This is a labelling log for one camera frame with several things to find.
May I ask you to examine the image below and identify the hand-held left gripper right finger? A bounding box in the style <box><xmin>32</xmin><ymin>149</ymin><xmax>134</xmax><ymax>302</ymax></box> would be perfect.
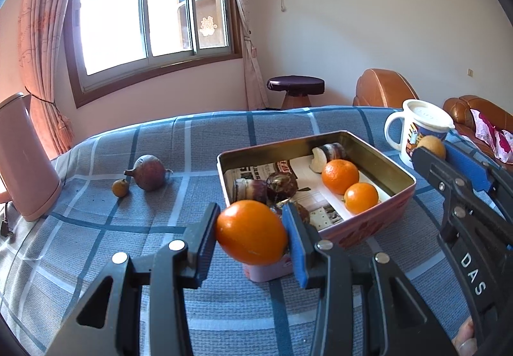
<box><xmin>282</xmin><ymin>203</ymin><xmax>458</xmax><ymax>356</ymax></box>

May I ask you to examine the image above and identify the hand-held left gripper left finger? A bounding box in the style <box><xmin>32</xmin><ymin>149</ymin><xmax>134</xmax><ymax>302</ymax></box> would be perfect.
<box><xmin>44</xmin><ymin>202</ymin><xmax>221</xmax><ymax>356</ymax></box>

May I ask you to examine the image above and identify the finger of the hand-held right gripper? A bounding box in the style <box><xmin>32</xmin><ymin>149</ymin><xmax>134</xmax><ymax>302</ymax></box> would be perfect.
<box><xmin>412</xmin><ymin>145</ymin><xmax>513</xmax><ymax>250</ymax></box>
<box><xmin>446</xmin><ymin>142</ymin><xmax>513</xmax><ymax>220</ymax></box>

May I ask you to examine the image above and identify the pale yellow round fruit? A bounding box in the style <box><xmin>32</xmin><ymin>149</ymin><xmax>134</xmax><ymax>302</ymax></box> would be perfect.
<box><xmin>417</xmin><ymin>135</ymin><xmax>446</xmax><ymax>160</ymax></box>

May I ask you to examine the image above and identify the small orange citrus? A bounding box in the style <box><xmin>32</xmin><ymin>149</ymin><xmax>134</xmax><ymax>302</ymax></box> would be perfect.
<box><xmin>215</xmin><ymin>200</ymin><xmax>288</xmax><ymax>265</ymax></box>

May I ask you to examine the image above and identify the pink tin box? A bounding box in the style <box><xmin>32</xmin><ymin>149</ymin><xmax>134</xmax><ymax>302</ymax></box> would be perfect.
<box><xmin>216</xmin><ymin>130</ymin><xmax>417</xmax><ymax>282</ymax></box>

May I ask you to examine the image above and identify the striped brown taro piece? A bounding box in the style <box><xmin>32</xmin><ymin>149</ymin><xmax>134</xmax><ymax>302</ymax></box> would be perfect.
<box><xmin>232</xmin><ymin>178</ymin><xmax>268</xmax><ymax>205</ymax></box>

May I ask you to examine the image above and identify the dark shiny taro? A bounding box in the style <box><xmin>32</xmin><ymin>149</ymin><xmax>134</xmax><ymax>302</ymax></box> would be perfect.
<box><xmin>265</xmin><ymin>172</ymin><xmax>299</xmax><ymax>202</ymax></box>

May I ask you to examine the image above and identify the orange mandarin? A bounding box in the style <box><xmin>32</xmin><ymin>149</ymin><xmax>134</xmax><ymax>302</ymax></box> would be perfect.
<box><xmin>343</xmin><ymin>182</ymin><xmax>379</xmax><ymax>215</ymax></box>

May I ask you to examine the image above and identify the large orange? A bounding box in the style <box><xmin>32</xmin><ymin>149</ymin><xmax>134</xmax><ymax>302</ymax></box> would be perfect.
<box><xmin>321</xmin><ymin>159</ymin><xmax>360</xmax><ymax>195</ymax></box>

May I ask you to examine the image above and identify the cut taro piece white flesh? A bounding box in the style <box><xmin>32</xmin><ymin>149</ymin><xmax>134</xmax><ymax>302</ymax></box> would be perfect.
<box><xmin>310</xmin><ymin>142</ymin><xmax>347</xmax><ymax>173</ymax></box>

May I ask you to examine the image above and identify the person's right hand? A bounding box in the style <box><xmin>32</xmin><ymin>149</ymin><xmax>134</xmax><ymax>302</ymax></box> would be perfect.
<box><xmin>452</xmin><ymin>318</ymin><xmax>478</xmax><ymax>356</ymax></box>

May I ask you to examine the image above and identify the pink floral cloth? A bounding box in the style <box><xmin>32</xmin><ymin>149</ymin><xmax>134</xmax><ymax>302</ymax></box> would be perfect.
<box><xmin>470</xmin><ymin>108</ymin><xmax>513</xmax><ymax>163</ymax></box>

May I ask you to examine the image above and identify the white printed mug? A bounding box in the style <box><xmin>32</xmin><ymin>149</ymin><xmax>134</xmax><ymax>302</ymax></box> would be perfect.
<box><xmin>384</xmin><ymin>99</ymin><xmax>455</xmax><ymax>169</ymax></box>

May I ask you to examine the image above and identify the newspaper lining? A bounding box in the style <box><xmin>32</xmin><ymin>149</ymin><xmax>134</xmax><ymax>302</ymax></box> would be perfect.
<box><xmin>224</xmin><ymin>156</ymin><xmax>391</xmax><ymax>228</ymax></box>

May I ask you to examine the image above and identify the reddish purple round fruit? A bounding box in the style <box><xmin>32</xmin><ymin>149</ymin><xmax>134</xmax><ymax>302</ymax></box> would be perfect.
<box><xmin>123</xmin><ymin>154</ymin><xmax>174</xmax><ymax>192</ymax></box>

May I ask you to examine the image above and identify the blue checked blanket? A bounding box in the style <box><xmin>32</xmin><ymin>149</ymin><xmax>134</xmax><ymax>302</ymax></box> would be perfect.
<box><xmin>0</xmin><ymin>105</ymin><xmax>513</xmax><ymax>356</ymax></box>

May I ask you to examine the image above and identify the round dark stool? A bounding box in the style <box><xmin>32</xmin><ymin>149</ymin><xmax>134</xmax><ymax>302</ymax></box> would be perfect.
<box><xmin>266</xmin><ymin>76</ymin><xmax>325</xmax><ymax>110</ymax></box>

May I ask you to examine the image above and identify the pink patterned curtain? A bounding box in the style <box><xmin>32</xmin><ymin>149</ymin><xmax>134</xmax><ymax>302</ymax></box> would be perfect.
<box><xmin>222</xmin><ymin>0</ymin><xmax>270</xmax><ymax>112</ymax></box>
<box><xmin>16</xmin><ymin>0</ymin><xmax>101</xmax><ymax>160</ymax></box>

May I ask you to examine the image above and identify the curtain tieback tassel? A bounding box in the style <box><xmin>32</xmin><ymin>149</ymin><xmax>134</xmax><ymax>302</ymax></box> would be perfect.
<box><xmin>25</xmin><ymin>86</ymin><xmax>76</xmax><ymax>140</ymax></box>

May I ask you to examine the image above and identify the pink electric kettle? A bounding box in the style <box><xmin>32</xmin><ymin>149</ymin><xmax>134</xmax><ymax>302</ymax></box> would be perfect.
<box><xmin>0</xmin><ymin>92</ymin><xmax>63</xmax><ymax>222</ymax></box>

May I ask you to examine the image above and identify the black kettle power plug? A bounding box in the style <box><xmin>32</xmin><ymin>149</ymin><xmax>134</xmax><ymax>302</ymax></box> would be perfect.
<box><xmin>0</xmin><ymin>202</ymin><xmax>17</xmax><ymax>240</ymax></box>

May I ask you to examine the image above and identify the wooden framed window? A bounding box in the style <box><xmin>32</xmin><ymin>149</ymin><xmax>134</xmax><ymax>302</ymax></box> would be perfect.
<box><xmin>64</xmin><ymin>0</ymin><xmax>243</xmax><ymax>108</ymax></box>

